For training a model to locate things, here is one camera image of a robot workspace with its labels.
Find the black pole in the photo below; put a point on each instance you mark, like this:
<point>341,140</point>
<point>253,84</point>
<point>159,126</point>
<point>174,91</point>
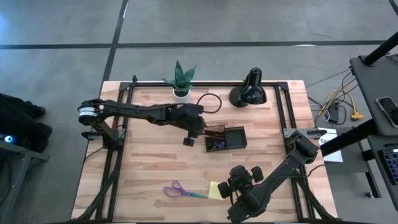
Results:
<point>381,49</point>

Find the dark metal cart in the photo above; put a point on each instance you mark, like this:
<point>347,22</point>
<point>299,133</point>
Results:
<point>31,154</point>

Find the black aluminium table frame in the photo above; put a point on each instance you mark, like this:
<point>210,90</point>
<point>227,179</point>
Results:
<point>202,84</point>

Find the black support beam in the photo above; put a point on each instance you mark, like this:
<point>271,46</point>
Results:
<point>348,140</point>

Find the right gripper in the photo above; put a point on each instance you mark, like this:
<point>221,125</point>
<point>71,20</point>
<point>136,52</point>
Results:
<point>241,180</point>

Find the purple binder clip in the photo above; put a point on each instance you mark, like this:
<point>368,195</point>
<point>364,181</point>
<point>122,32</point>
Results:
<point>220,144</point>

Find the yellow sticky note pad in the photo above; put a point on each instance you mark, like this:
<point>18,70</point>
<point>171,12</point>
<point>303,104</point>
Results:
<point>214,190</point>

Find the grey side desk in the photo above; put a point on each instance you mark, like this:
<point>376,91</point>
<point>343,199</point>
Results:
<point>373,81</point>

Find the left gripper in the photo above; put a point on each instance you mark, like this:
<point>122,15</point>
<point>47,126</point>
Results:
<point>191,118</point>

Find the black desk lamp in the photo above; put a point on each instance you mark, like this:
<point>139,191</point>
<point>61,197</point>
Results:
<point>252,93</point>

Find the white paper sheet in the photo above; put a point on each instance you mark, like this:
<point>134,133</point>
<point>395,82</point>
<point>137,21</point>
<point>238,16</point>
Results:
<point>334,155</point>

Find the black power adapter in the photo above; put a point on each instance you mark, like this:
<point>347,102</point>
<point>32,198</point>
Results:
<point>334,113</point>

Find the smartphone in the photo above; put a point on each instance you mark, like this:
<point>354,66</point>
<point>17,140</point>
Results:
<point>388,110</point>

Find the snake plant in white pot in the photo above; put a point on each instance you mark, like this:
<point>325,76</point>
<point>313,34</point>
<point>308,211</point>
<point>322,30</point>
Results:
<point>182,93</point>

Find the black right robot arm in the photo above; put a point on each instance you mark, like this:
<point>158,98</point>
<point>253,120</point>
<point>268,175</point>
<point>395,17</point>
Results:
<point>280,174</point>

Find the dark keyboard tray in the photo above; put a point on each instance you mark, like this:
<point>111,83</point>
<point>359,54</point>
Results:
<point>377,174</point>

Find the grey mounting plate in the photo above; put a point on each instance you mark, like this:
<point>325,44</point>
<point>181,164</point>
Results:
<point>289,132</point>

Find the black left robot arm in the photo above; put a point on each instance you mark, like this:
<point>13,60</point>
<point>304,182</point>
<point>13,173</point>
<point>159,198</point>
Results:
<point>140,112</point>

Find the black mesh desk organizer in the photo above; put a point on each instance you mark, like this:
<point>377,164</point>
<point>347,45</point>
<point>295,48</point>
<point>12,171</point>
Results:
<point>236,138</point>

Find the person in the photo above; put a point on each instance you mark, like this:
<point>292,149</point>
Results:
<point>18,124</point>

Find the black device with blue light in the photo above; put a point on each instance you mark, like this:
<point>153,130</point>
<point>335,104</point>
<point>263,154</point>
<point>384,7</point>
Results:
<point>7,139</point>

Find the black keyboard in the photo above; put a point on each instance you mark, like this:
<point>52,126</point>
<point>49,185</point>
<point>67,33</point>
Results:
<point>392,165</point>

